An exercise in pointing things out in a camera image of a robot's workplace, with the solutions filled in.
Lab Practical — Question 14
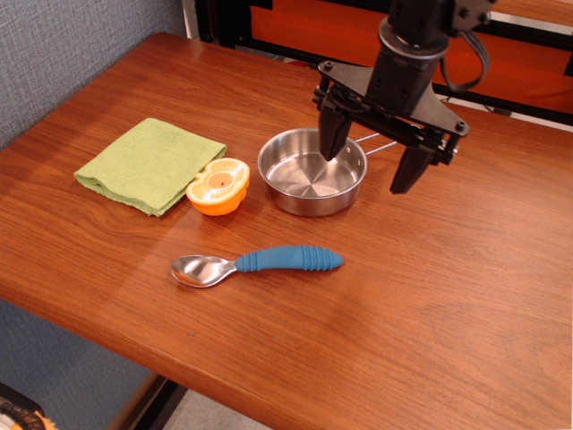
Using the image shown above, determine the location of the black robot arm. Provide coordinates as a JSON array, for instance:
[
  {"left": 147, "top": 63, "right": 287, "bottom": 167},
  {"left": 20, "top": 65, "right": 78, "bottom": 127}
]
[{"left": 313, "top": 1, "right": 492, "bottom": 194}]

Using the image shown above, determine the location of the stainless steel pot with handle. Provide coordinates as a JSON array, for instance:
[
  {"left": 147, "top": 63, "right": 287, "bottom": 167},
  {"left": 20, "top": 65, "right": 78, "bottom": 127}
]
[{"left": 257, "top": 127, "right": 396, "bottom": 218}]

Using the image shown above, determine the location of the orange toy fruit half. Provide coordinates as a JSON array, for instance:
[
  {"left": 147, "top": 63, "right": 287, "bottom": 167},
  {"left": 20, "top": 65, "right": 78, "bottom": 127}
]
[{"left": 185, "top": 158, "right": 251, "bottom": 216}]

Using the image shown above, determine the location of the green folded towel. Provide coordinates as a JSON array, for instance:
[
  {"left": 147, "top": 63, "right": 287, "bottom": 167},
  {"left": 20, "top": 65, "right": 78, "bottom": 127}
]
[{"left": 74, "top": 118, "right": 227, "bottom": 217}]

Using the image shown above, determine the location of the orange object at floor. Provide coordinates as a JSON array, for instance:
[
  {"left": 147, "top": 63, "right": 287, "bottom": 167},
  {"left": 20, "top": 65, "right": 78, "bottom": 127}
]
[{"left": 34, "top": 413, "right": 56, "bottom": 430}]

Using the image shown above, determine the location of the spoon with blue handle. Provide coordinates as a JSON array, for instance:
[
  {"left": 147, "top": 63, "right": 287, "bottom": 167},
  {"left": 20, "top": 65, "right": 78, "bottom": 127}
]
[{"left": 170, "top": 245, "right": 344, "bottom": 288}]

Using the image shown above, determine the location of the black metal frame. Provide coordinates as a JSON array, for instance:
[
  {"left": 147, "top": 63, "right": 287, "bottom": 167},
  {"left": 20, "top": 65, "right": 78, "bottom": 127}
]
[{"left": 194, "top": 1, "right": 572, "bottom": 125}]

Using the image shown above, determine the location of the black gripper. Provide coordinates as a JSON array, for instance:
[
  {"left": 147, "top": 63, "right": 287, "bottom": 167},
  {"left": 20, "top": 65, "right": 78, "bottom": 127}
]
[{"left": 313, "top": 38, "right": 469, "bottom": 194}]

